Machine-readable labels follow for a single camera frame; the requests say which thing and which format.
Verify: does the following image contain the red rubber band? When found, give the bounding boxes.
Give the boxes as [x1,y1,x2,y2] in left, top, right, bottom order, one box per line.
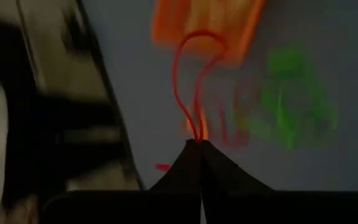
[172,29,229,144]

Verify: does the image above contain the black aluminium table frame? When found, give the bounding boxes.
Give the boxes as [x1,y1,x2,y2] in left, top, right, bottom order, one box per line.
[0,0,144,224]

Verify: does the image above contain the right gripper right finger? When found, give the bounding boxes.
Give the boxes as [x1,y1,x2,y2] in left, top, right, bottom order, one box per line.
[201,141,275,191]

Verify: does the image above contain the orange slotted plastic basket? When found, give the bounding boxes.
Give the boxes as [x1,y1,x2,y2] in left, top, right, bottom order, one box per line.
[150,0,269,67]

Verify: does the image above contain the green rubber band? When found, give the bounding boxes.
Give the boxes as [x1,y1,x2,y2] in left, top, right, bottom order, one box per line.
[249,45,340,151]

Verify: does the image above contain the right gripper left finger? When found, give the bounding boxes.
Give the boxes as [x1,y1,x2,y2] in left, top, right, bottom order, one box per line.
[149,139,202,191]

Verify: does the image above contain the orange rubber band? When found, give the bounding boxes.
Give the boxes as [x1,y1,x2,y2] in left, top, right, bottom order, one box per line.
[183,105,211,141]

